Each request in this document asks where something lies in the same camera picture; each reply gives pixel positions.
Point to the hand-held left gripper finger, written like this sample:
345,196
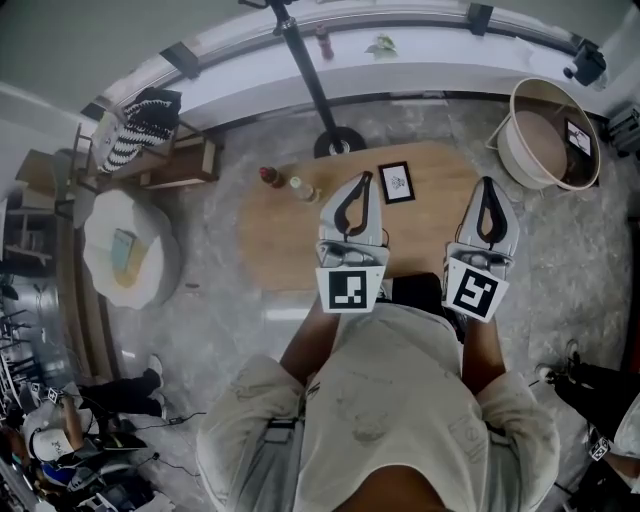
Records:
331,220
376,220

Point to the wooden chair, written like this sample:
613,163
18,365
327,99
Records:
190,165

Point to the grey equipment case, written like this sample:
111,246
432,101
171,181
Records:
625,130

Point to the person's right forearm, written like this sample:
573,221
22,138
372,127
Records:
482,355

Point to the small green plant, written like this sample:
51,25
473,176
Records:
382,47

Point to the small black-framed picture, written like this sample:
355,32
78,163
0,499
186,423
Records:
578,136

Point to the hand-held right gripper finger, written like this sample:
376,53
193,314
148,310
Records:
470,225
511,230

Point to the person's white t-shirt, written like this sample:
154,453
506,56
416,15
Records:
390,410

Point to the black floor lamp stand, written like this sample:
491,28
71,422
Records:
310,80

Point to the white round armchair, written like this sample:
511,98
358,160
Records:
155,260

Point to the person's left forearm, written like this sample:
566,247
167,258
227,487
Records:
310,345

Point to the black framed picture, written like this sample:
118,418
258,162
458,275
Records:
397,182

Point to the teal book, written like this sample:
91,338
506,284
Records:
124,250

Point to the wooden coffee table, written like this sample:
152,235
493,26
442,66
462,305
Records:
280,240

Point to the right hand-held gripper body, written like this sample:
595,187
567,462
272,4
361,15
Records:
475,292

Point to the black camera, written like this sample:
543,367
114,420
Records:
587,65

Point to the clear water bottle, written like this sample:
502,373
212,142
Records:
302,189

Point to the round white side table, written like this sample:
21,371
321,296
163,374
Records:
535,145

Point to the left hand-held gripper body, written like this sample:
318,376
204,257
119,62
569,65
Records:
347,292

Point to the person's black trouser leg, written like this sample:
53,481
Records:
417,295

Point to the black and white striped cushion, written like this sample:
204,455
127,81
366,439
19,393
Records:
140,130

